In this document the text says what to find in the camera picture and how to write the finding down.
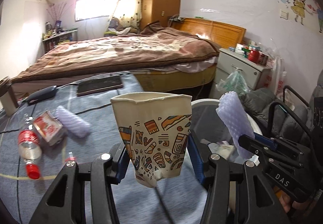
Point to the brown tablet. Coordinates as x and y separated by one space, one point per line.
99 85

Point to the white red printed bags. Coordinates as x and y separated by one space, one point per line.
280 80

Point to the white nightstand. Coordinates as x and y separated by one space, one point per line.
234 62

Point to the crushed patterned paper cup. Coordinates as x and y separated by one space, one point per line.
151 133

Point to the decorative dry branches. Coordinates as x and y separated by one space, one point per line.
56 11

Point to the red can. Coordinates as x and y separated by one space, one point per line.
253 56

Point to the dark glasses case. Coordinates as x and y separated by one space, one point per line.
41 94

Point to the wooden headboard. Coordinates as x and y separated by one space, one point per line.
222 32

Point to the brown teddy bear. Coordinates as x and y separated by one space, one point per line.
114 23

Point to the translucent bin liner bag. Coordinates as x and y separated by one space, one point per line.
209 125

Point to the window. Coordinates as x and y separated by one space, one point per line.
96 8

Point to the bed with brown blanket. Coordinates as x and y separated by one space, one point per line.
113 50

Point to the brown and white mug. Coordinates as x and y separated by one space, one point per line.
8 103

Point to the pink bed sheet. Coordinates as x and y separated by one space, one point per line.
196 66

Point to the lilac foam net sleeve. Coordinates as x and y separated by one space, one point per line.
233 118
73 122

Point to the cluster of desk bottles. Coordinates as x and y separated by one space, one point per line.
50 32

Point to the dark grey jacket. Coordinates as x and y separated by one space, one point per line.
265 105

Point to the small desk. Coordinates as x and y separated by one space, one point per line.
63 37

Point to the clear bottle with red cap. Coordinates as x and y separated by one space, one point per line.
29 148

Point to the black chair frame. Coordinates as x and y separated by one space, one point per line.
273 110

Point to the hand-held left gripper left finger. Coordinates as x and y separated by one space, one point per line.
121 167

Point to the white light switch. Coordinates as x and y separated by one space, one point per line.
284 15

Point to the person's right hand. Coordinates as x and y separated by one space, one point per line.
285 203

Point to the white round waste bin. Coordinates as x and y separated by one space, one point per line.
255 124

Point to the blue picture frame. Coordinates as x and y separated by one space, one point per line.
58 24

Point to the small red white wrapper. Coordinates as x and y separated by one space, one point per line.
70 156

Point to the green patterned plastic bag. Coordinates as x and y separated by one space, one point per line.
233 82

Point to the group of small boxes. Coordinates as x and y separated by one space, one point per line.
242 48

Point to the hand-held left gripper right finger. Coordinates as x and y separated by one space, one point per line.
195 163

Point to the red and white packet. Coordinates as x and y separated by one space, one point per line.
48 127

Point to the white power strip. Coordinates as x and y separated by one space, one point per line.
176 18

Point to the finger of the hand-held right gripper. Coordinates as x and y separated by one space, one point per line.
265 138
254 145

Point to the yellow bed base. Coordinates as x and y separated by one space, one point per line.
176 79

